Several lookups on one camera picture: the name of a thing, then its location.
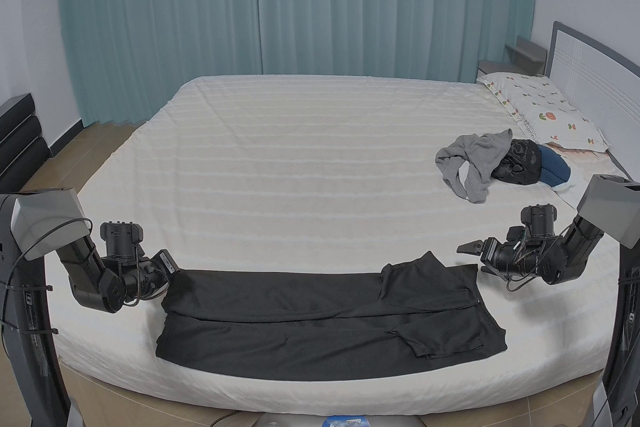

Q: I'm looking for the grey bedside table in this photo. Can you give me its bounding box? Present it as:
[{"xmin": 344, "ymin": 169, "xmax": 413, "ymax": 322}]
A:
[{"xmin": 477, "ymin": 36, "xmax": 548, "ymax": 76}]

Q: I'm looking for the black chest of drawers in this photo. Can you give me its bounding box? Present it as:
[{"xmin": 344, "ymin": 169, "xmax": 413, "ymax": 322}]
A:
[{"xmin": 0, "ymin": 93, "xmax": 51, "ymax": 189}]

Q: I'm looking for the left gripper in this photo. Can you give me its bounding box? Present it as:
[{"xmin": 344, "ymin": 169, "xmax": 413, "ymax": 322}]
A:
[{"xmin": 145, "ymin": 250, "xmax": 180, "ymax": 286}]

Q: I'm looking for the grey garment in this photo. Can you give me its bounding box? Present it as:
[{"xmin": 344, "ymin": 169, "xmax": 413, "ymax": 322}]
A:
[{"xmin": 435, "ymin": 129, "xmax": 514, "ymax": 204}]

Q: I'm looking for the white printed pillow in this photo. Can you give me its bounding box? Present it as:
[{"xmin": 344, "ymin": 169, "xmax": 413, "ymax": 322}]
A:
[{"xmin": 476, "ymin": 72, "xmax": 610, "ymax": 152}]

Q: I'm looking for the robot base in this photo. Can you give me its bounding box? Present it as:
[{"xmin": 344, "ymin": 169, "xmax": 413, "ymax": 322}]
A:
[{"xmin": 252, "ymin": 412, "xmax": 382, "ymax": 427}]

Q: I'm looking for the black shiny garment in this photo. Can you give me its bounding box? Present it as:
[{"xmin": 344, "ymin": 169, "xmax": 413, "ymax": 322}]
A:
[{"xmin": 491, "ymin": 138, "xmax": 543, "ymax": 186}]

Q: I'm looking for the dark blue garment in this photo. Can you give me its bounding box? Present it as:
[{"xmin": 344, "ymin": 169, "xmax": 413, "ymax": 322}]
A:
[{"xmin": 539, "ymin": 145, "xmax": 573, "ymax": 188}]

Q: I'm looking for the white garment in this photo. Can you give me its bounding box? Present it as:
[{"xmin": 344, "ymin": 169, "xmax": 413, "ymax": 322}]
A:
[{"xmin": 550, "ymin": 167, "xmax": 586, "ymax": 208}]

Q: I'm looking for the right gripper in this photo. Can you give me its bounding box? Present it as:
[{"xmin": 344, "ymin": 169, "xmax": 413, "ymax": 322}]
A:
[{"xmin": 456, "ymin": 239, "xmax": 512, "ymax": 276}]

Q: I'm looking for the black T-shirt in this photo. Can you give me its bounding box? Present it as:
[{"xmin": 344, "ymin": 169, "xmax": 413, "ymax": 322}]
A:
[{"xmin": 156, "ymin": 251, "xmax": 508, "ymax": 378}]

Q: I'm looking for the bed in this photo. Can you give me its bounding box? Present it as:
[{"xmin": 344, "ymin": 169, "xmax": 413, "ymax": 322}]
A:
[{"xmin": 44, "ymin": 21, "xmax": 640, "ymax": 416}]

